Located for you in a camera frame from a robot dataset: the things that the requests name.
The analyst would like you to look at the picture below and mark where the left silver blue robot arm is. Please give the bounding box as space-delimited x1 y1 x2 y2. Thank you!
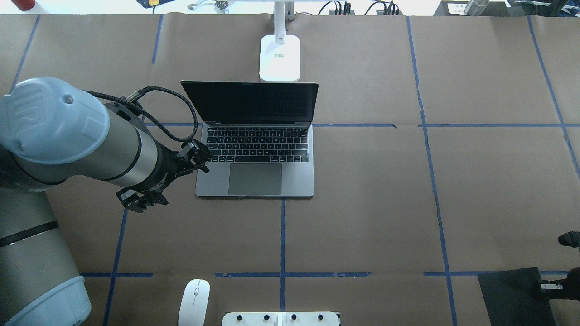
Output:
1 77 212 326

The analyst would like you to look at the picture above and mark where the grey laptop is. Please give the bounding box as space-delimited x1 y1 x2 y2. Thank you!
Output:
181 81 319 197

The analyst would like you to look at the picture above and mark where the black mouse pad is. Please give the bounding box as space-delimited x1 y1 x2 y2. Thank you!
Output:
477 268 558 326

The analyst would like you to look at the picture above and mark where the white desk lamp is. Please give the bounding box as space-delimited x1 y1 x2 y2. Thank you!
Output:
259 0 300 82

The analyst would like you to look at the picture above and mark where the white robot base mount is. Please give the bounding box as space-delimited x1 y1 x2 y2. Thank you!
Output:
221 311 341 326

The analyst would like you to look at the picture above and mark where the white computer mouse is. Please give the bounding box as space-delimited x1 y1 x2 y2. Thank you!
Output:
178 279 211 326

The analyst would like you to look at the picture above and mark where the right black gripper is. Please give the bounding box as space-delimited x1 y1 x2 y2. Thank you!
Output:
531 231 580 301

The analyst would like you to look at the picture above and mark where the black braided left gripper cable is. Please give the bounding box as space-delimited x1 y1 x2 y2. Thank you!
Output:
84 86 199 144

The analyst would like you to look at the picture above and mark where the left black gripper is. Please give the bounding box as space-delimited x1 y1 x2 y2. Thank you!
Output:
116 139 213 213

